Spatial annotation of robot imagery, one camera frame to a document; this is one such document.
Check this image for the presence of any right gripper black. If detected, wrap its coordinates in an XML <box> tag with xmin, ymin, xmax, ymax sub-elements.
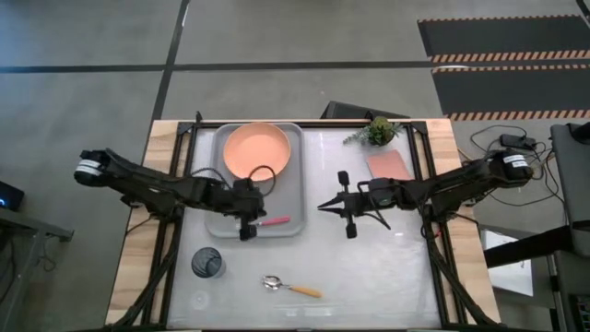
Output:
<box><xmin>317</xmin><ymin>170</ymin><xmax>401</xmax><ymax>240</ymax></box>

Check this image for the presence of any fork with pink handle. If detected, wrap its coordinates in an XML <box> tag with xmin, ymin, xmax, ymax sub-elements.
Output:
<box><xmin>237</xmin><ymin>215</ymin><xmax>292</xmax><ymax>230</ymax></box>

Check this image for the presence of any orange round plate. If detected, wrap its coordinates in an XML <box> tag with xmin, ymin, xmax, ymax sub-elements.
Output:
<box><xmin>223</xmin><ymin>122</ymin><xmax>292</xmax><ymax>183</ymax></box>

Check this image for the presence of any spoon with yellow handle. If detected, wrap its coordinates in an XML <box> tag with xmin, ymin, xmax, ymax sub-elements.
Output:
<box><xmin>261</xmin><ymin>275</ymin><xmax>323</xmax><ymax>299</ymax></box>

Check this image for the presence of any grey plastic tray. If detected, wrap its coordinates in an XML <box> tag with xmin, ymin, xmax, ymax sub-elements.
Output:
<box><xmin>205</xmin><ymin>122</ymin><xmax>308</xmax><ymax>239</ymax></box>

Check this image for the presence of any small green potted plant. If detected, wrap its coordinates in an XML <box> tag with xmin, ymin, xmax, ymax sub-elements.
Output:
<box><xmin>343</xmin><ymin>115</ymin><xmax>403</xmax><ymax>148</ymax></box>

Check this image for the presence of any black angled panel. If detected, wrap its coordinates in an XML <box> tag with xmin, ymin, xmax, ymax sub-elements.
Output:
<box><xmin>320</xmin><ymin>100</ymin><xmax>411</xmax><ymax>122</ymax></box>

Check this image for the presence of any white paper sheet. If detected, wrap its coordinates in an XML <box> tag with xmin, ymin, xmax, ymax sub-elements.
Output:
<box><xmin>478</xmin><ymin>229</ymin><xmax>535</xmax><ymax>298</ymax></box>

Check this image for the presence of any black power adapter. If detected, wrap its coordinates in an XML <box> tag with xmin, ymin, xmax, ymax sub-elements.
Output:
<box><xmin>500</xmin><ymin>133</ymin><xmax>538</xmax><ymax>150</ymax></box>

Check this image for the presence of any black mat orange striped edge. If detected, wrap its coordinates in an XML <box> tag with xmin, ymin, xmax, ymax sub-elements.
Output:
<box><xmin>431</xmin><ymin>64</ymin><xmax>590</xmax><ymax>123</ymax></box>
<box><xmin>417</xmin><ymin>15</ymin><xmax>590</xmax><ymax>64</ymax></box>

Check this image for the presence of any grey side table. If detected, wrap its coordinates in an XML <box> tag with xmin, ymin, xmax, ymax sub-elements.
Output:
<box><xmin>0</xmin><ymin>207</ymin><xmax>75</xmax><ymax>332</ymax></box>

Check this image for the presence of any grey cart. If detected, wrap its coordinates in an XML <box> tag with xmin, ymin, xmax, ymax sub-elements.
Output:
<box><xmin>549</xmin><ymin>121</ymin><xmax>590</xmax><ymax>259</ymax></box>

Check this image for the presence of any black device blue light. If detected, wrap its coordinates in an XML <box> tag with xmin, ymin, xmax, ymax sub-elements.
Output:
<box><xmin>0</xmin><ymin>180</ymin><xmax>26</xmax><ymax>213</ymax></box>

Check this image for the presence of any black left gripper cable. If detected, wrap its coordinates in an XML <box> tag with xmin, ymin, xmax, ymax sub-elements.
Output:
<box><xmin>247</xmin><ymin>164</ymin><xmax>278</xmax><ymax>198</ymax></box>

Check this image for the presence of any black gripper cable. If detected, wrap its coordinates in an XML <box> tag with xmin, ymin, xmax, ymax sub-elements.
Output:
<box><xmin>358</xmin><ymin>180</ymin><xmax>393</xmax><ymax>231</ymax></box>
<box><xmin>247</xmin><ymin>164</ymin><xmax>278</xmax><ymax>198</ymax></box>

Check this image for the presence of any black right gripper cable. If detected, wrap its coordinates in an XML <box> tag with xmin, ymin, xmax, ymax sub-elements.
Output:
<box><xmin>358</xmin><ymin>180</ymin><xmax>393</xmax><ymax>231</ymax></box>

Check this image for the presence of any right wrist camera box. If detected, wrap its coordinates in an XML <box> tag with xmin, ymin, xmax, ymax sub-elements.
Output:
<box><xmin>367</xmin><ymin>177</ymin><xmax>395</xmax><ymax>208</ymax></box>

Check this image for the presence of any black aluminium rig frame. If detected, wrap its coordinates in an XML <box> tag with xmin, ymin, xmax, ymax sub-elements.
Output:
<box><xmin>137</xmin><ymin>110</ymin><xmax>502</xmax><ymax>329</ymax></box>

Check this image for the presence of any black cable bundle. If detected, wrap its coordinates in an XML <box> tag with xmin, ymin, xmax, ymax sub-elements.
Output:
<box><xmin>419</xmin><ymin>214</ymin><xmax>502</xmax><ymax>329</ymax></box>
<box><xmin>110</xmin><ymin>216</ymin><xmax>182</xmax><ymax>329</ymax></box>

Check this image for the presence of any black floor cable tangle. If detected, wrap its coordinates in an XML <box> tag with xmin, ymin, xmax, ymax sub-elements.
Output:
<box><xmin>468</xmin><ymin>124</ymin><xmax>571</xmax><ymax>213</ymax></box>

